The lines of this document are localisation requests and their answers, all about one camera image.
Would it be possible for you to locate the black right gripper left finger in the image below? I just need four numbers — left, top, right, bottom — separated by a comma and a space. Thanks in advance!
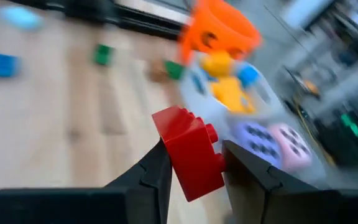
0, 138, 173, 224

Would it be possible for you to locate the translucent white plastic bin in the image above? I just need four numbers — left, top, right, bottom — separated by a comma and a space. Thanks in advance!
222, 114, 328, 189

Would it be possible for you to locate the mint blue toy brick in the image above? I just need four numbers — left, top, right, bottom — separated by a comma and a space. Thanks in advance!
0, 5, 45, 32

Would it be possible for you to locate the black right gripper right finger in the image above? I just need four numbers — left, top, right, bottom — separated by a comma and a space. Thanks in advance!
221, 139, 358, 224

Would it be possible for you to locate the yellow long hollow block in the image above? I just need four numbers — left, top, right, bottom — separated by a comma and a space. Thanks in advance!
209, 76, 257, 114

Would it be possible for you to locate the opaque white plastic bin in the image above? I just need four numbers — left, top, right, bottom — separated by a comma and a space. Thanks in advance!
178, 51, 287, 134

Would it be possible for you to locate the green toy brick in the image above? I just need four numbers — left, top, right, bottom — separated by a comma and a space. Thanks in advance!
163, 59, 185, 81
92, 43, 116, 67

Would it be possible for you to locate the black aluminium rig frame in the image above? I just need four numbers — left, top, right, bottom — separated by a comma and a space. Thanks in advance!
7, 0, 195, 42

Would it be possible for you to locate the pink foam die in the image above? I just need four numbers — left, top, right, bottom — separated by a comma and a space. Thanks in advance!
268, 123, 313, 172

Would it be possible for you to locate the small red studded brick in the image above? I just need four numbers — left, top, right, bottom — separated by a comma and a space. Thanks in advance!
151, 105, 227, 203

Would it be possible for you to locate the large blue studded block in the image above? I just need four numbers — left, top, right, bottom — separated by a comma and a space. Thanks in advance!
236, 63, 261, 88

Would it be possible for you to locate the orange pumpkin face bucket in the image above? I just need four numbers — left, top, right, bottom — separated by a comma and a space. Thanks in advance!
178, 0, 264, 65

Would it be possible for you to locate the yellow rounded block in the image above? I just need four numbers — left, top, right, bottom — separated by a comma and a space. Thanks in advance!
200, 50, 234, 79

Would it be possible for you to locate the brown cylinder toy block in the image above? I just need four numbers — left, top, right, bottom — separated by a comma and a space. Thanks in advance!
145, 60, 167, 83

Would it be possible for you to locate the purple foam die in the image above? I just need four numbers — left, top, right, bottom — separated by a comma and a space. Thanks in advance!
232, 121, 283, 168

